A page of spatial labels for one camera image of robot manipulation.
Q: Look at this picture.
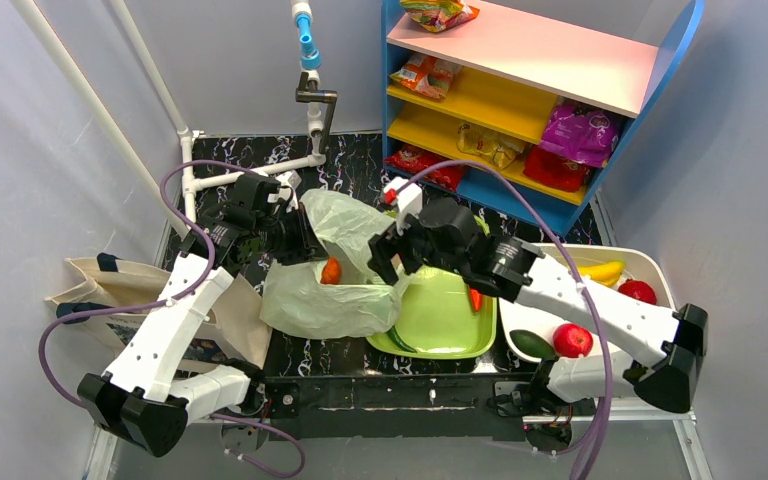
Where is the red snack bag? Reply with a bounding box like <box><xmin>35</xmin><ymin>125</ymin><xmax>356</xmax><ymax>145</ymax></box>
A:
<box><xmin>523</xmin><ymin>147</ymin><xmax>592</xmax><ymax>192</ymax></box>
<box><xmin>384</xmin><ymin>143</ymin><xmax>466</xmax><ymax>192</ymax></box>

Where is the red snack bag right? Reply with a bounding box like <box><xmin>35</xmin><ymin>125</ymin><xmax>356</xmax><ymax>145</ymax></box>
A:
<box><xmin>523</xmin><ymin>147</ymin><xmax>592</xmax><ymax>192</ymax></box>

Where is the snack bag on top shelf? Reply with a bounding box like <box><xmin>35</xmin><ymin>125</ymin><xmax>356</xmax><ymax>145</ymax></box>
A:
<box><xmin>399</xmin><ymin>0</ymin><xmax>480</xmax><ymax>33</ymax></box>

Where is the white plastic tray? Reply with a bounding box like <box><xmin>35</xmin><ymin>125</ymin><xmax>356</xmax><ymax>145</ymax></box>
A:
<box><xmin>499</xmin><ymin>244</ymin><xmax>678</xmax><ymax>366</ymax></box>

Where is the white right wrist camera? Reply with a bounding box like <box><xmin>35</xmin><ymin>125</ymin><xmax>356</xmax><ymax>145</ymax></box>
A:
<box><xmin>383</xmin><ymin>177</ymin><xmax>423</xmax><ymax>234</ymax></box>

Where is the red apple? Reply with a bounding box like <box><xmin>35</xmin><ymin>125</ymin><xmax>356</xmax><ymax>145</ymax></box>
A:
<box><xmin>552</xmin><ymin>323</ymin><xmax>594</xmax><ymax>358</ymax></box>

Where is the green plastic tray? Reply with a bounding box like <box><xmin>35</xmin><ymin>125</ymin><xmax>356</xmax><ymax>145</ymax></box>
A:
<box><xmin>365</xmin><ymin>207</ymin><xmax>498</xmax><ymax>361</ymax></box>

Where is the purple snack bag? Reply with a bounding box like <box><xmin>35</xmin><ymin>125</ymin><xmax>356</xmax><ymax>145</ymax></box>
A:
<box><xmin>538</xmin><ymin>99</ymin><xmax>627</xmax><ymax>168</ymax></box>

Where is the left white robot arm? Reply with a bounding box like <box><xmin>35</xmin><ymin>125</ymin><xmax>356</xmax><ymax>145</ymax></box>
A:
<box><xmin>77</xmin><ymin>171</ymin><xmax>328</xmax><ymax>457</ymax></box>

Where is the dark green avocado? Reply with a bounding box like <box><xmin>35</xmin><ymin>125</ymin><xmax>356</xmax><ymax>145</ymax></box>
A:
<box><xmin>509</xmin><ymin>329</ymin><xmax>557</xmax><ymax>360</ymax></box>

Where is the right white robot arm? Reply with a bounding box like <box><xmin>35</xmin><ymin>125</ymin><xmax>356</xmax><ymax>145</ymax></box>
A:
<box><xmin>368</xmin><ymin>199</ymin><xmax>708</xmax><ymax>413</ymax></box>

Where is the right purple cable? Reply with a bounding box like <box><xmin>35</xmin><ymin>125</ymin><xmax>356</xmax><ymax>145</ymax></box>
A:
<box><xmin>393</xmin><ymin>160</ymin><xmax>616</xmax><ymax>480</ymax></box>

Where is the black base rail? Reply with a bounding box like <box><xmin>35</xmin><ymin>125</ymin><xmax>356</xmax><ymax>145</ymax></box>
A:
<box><xmin>251</xmin><ymin>373</ymin><xmax>571</xmax><ymax>441</ymax></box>

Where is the translucent white plastic bag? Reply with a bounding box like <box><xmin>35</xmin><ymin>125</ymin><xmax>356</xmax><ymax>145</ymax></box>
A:
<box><xmin>260</xmin><ymin>189</ymin><xmax>410</xmax><ymax>340</ymax></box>

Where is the red snack bag left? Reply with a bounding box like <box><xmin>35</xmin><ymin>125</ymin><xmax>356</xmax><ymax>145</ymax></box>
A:
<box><xmin>384</xmin><ymin>143</ymin><xmax>466</xmax><ymax>192</ymax></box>

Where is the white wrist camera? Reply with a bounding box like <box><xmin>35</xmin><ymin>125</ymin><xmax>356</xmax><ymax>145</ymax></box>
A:
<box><xmin>383</xmin><ymin>177</ymin><xmax>423</xmax><ymax>234</ymax></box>
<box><xmin>267</xmin><ymin>170</ymin><xmax>301</xmax><ymax>212</ymax></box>

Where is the red strawberry fruit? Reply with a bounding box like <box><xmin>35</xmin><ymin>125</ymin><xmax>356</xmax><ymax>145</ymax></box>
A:
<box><xmin>617</xmin><ymin>280</ymin><xmax>658</xmax><ymax>305</ymax></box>

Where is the orange snack bag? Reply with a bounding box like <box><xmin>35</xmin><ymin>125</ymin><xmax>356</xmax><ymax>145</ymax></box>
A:
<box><xmin>389</xmin><ymin>52</ymin><xmax>462</xmax><ymax>100</ymax></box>

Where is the green chili pepper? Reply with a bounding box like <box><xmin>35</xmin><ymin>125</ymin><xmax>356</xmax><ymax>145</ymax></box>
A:
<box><xmin>387</xmin><ymin>326</ymin><xmax>417</xmax><ymax>353</ymax></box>

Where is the white pvc pipe frame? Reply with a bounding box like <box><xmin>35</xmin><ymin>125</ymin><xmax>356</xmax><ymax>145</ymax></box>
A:
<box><xmin>12</xmin><ymin>0</ymin><xmax>338</xmax><ymax>237</ymax></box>

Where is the orange carrot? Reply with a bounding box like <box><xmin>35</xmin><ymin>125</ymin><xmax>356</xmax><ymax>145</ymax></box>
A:
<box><xmin>468</xmin><ymin>287</ymin><xmax>484</xmax><ymax>313</ymax></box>

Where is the yellow banana bunch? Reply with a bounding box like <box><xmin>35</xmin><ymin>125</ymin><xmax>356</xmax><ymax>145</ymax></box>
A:
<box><xmin>577</xmin><ymin>260</ymin><xmax>626</xmax><ymax>288</ymax></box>

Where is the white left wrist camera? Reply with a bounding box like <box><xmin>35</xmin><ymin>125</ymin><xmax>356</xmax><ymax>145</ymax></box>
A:
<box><xmin>267</xmin><ymin>170</ymin><xmax>301</xmax><ymax>212</ymax></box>

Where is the yellow snack bag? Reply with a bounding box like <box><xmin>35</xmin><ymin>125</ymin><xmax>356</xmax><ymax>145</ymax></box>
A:
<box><xmin>457</xmin><ymin>123</ymin><xmax>527</xmax><ymax>169</ymax></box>

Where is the beige canvas tote bag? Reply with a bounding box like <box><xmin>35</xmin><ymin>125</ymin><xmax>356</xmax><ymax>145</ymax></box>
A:
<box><xmin>45</xmin><ymin>254</ymin><xmax>272</xmax><ymax>373</ymax></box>

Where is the red orange tomato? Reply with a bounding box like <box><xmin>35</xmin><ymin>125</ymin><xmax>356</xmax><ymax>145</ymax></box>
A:
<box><xmin>320</xmin><ymin>257</ymin><xmax>342</xmax><ymax>285</ymax></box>

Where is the colourful shelf unit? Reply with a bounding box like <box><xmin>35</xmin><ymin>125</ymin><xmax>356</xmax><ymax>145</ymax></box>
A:
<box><xmin>381</xmin><ymin>0</ymin><xmax>706</xmax><ymax>236</ymax></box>

